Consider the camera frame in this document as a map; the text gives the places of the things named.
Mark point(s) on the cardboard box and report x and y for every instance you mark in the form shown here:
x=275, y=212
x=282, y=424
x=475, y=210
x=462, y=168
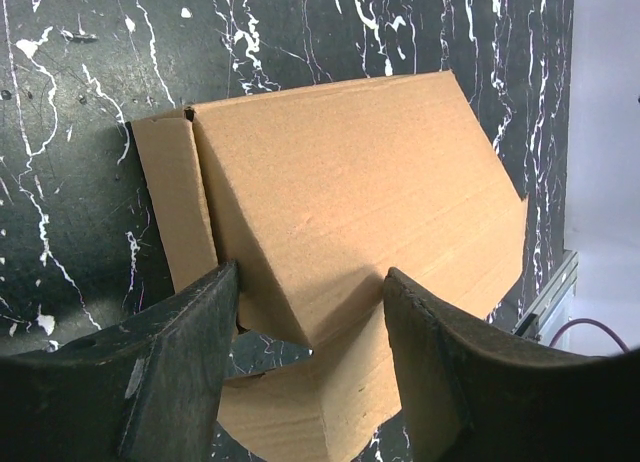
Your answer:
x=316, y=192

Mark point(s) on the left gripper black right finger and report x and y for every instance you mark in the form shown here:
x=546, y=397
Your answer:
x=472, y=392

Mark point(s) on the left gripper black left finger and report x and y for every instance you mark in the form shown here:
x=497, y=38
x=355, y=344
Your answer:
x=147, y=389

